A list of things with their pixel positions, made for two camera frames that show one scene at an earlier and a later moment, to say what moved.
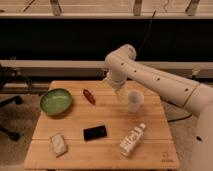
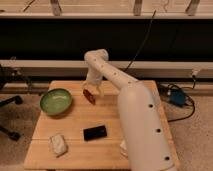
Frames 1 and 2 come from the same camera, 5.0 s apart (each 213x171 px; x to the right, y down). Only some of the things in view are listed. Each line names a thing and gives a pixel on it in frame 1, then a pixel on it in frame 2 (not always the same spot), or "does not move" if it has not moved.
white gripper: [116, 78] -> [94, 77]
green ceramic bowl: [56, 101] does not move
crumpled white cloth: [58, 144] does not move
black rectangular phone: [94, 133] does not move
